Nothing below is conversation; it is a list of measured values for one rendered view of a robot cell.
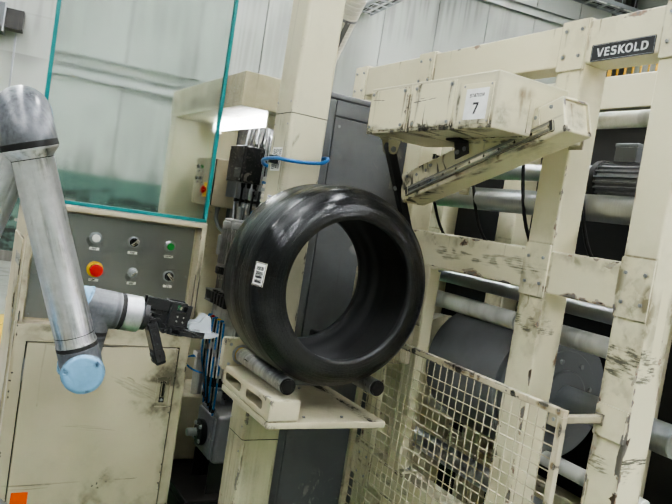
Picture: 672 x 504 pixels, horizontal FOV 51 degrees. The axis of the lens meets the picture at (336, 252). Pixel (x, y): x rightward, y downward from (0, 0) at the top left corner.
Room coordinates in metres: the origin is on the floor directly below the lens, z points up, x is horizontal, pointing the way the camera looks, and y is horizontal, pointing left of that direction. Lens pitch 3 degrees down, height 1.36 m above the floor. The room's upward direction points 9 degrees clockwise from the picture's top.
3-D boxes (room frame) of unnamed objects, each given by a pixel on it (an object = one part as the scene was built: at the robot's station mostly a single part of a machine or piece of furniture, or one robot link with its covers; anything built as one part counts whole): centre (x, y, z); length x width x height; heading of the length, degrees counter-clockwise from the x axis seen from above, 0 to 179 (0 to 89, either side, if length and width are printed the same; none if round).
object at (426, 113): (2.07, -0.29, 1.71); 0.61 x 0.25 x 0.15; 29
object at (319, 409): (2.04, 0.03, 0.80); 0.37 x 0.36 x 0.02; 119
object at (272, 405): (1.97, 0.16, 0.84); 0.36 x 0.09 x 0.06; 29
